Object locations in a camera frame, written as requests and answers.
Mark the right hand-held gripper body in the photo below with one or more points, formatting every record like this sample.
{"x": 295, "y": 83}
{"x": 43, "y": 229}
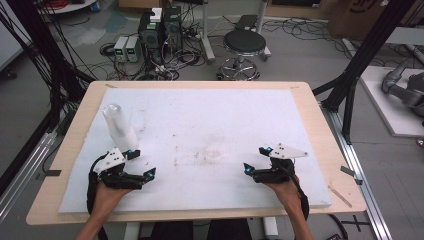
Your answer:
{"x": 276, "y": 171}

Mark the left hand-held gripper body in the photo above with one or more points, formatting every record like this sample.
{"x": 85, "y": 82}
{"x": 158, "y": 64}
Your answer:
{"x": 116, "y": 175}

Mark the person's left hand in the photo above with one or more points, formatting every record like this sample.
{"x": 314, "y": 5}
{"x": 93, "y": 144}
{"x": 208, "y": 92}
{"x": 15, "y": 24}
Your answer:
{"x": 108, "y": 200}

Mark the person's right hand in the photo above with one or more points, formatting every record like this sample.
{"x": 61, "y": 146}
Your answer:
{"x": 286, "y": 196}

